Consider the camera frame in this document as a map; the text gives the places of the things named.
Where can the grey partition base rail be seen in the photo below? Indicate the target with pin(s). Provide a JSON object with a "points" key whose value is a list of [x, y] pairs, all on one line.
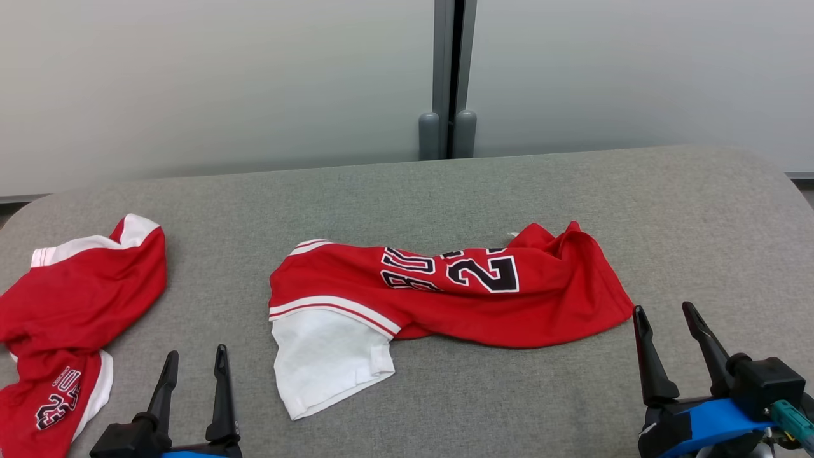
{"points": [[22, 198], [800, 175]]}

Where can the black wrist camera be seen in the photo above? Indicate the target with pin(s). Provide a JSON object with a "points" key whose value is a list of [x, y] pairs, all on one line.
{"points": [[127, 439], [769, 385]]}

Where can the grey rounded post bumper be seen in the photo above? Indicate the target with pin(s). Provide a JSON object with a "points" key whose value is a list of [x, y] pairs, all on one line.
{"points": [[429, 137], [465, 135]]}

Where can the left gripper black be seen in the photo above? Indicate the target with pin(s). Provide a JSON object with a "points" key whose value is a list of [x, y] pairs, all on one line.
{"points": [[234, 450]]}

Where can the grey partition frame post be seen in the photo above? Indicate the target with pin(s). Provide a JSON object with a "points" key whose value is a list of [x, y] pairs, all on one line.
{"points": [[442, 57]]}

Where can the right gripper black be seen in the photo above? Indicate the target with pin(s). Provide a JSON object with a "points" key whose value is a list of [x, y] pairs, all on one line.
{"points": [[661, 432]]}

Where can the red jersey with white sleeves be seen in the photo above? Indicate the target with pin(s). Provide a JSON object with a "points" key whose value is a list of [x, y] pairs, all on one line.
{"points": [[540, 299]]}

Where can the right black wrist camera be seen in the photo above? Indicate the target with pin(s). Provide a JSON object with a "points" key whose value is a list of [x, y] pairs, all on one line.
{"points": [[769, 385]]}

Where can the red shorts with white trim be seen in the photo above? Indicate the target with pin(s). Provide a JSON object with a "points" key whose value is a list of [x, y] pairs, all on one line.
{"points": [[76, 292]]}

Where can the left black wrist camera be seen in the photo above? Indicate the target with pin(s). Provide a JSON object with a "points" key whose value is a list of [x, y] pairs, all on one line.
{"points": [[127, 439]]}

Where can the right blue camera mount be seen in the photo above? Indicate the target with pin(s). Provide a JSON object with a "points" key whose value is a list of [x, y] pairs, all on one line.
{"points": [[718, 423]]}

